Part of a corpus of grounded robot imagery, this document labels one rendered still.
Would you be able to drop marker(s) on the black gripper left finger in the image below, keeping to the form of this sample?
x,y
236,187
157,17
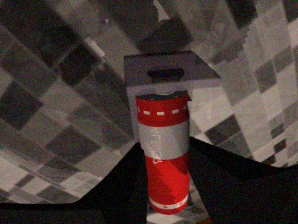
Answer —
x,y
119,198

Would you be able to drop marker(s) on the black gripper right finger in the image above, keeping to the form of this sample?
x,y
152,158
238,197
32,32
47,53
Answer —
x,y
236,190

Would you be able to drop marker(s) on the red and grey battery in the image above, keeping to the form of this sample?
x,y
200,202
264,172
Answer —
x,y
163,126

